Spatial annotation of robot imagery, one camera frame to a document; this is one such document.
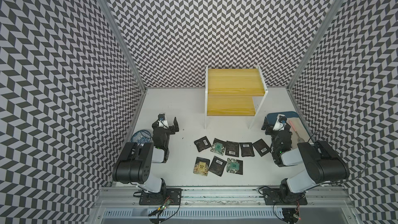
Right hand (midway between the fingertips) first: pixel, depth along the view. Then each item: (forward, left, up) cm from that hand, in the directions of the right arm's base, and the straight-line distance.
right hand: (273, 120), depth 90 cm
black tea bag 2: (-13, +24, -9) cm, 29 cm away
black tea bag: (-10, +41, -9) cm, 44 cm away
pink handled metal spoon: (-8, -16, -9) cm, 20 cm away
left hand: (+2, +63, 0) cm, 63 cm away
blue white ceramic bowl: (-7, +78, -6) cm, 79 cm away
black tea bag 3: (-13, +16, -9) cm, 23 cm away
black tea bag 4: (-23, +24, -9) cm, 34 cm away
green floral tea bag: (-23, +33, -9) cm, 41 cm away
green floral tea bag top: (-12, +32, -9) cm, 36 cm away
